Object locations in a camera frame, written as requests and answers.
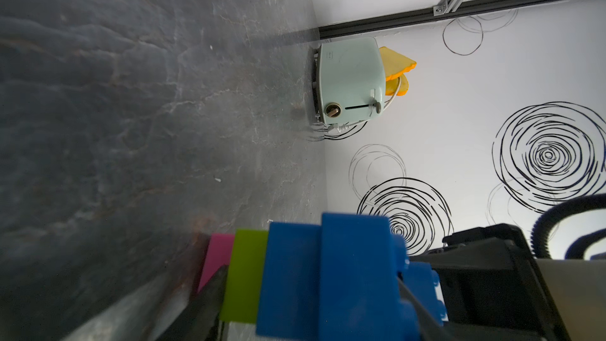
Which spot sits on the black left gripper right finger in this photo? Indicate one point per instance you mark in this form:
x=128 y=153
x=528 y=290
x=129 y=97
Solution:
x=429 y=328

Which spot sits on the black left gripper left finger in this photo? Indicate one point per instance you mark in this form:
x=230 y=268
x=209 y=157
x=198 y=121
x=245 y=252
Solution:
x=200 y=319

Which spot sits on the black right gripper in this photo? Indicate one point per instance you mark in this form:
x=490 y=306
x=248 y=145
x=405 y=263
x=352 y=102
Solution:
x=493 y=288

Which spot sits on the lime green long lego brick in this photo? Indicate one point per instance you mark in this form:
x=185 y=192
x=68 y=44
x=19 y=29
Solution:
x=244 y=277

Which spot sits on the small blue square lego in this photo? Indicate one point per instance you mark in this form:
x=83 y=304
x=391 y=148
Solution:
x=424 y=284

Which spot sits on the blue long lego brick front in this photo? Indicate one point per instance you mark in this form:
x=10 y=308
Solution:
x=359 y=290

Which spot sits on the blue long lego brick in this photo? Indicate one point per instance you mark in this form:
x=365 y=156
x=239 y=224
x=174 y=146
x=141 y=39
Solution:
x=359 y=290
x=289 y=295

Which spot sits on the pink square lego brick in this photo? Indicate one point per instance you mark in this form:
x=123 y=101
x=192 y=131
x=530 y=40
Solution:
x=218 y=254

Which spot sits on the orange toast slice right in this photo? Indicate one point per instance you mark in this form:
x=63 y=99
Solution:
x=398 y=86

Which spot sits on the mint green toaster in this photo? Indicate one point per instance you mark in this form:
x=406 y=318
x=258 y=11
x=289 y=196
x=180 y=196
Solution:
x=351 y=81

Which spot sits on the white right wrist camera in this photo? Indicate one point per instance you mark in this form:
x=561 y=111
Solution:
x=577 y=288

